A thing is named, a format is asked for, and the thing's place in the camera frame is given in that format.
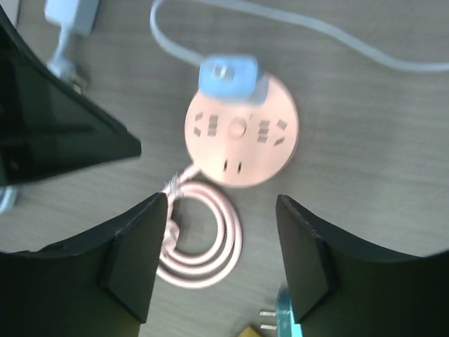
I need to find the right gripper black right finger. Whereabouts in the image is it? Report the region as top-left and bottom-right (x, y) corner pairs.
(276, 194), (448, 336)

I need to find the white charger cable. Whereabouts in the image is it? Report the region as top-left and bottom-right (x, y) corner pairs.
(149, 0), (449, 73)

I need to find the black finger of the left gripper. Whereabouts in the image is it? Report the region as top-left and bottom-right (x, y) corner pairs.
(1, 13), (141, 186)

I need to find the teal plug adapter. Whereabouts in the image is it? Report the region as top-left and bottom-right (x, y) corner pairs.
(259, 288), (303, 337)

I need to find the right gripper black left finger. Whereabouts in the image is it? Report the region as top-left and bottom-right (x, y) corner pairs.
(1, 193), (168, 336)

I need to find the yellow plug adapter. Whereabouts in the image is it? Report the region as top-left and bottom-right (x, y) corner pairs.
(238, 326), (262, 337)

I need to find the pink round power socket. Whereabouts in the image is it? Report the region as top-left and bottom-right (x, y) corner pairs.
(156, 74), (300, 289)

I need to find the light blue charger plug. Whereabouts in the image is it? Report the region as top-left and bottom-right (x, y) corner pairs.
(198, 54), (268, 105)

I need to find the light blue power strip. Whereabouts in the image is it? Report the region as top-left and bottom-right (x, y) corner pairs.
(1, 0), (100, 214)

